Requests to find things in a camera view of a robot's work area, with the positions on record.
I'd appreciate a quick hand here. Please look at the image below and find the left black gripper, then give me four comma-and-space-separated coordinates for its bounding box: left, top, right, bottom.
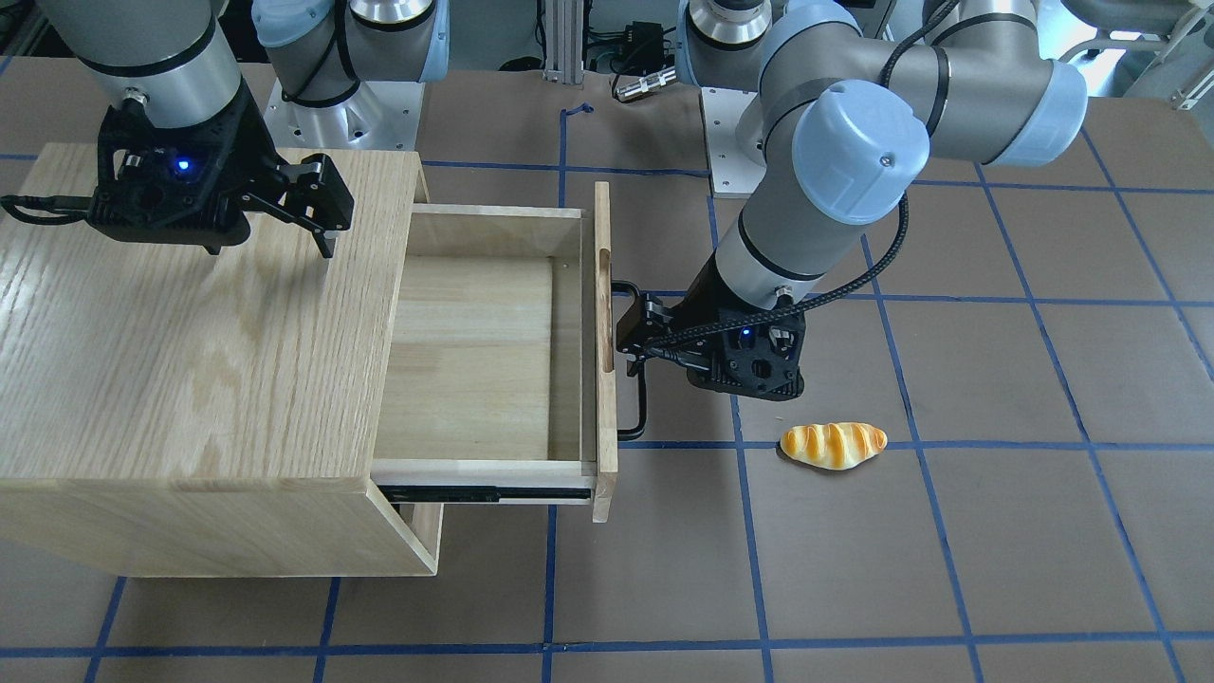
615, 258, 805, 399

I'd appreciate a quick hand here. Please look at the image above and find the black drawer handle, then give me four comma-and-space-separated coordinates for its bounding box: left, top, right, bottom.
611, 280, 649, 442

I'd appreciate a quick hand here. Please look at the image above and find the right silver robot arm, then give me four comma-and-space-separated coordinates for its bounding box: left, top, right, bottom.
2, 1, 450, 258

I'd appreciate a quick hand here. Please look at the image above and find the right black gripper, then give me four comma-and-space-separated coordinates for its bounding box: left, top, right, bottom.
85, 95, 354, 258

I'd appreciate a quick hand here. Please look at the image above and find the wooden drawer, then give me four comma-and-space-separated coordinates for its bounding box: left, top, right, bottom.
370, 182, 618, 523

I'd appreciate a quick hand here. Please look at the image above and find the toy bread roll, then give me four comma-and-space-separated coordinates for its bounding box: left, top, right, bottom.
778, 422, 889, 471

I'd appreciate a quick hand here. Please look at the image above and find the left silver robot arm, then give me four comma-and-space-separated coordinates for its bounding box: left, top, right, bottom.
615, 1, 1088, 402

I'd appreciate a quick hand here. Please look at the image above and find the wooden drawer cabinet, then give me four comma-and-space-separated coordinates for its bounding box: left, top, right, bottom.
1, 150, 442, 577

